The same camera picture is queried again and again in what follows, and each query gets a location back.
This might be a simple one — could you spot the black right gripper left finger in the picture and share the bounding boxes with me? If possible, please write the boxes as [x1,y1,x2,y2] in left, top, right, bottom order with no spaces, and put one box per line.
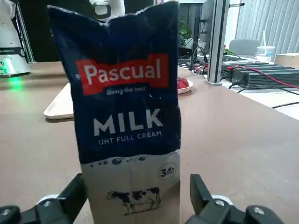
[0,174,88,224]

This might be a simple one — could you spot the grey chair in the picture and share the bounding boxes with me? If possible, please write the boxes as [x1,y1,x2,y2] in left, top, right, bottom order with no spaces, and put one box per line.
[228,39,260,57]

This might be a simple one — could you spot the white plate of strawberries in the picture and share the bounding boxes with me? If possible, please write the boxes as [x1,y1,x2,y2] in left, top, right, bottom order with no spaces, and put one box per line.
[177,76,194,95]

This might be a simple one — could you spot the cream plastic tray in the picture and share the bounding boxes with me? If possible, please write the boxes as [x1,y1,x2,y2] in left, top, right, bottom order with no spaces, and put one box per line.
[43,83,77,121]

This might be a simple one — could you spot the green plant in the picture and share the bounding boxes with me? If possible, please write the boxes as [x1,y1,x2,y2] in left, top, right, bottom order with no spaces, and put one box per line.
[178,22,195,49]

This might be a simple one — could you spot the aluminium frame post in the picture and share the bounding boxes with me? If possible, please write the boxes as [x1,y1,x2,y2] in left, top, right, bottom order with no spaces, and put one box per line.
[207,0,227,86]

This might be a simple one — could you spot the clear plastic drink cup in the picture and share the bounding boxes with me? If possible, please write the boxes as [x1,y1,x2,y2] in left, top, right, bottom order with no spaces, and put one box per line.
[256,30,276,63]

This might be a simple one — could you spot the black finned metal device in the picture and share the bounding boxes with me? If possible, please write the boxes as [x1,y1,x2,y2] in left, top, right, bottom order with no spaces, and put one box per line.
[230,62,299,90]

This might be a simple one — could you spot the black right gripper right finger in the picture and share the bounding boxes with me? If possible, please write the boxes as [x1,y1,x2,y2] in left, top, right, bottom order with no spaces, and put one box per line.
[186,174,287,224]

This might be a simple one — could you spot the dark blue milk carton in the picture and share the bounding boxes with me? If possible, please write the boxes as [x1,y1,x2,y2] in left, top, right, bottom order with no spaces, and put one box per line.
[46,1,182,224]

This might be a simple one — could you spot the light wooden box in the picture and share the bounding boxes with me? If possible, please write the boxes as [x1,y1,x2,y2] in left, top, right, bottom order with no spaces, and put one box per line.
[276,53,299,69]

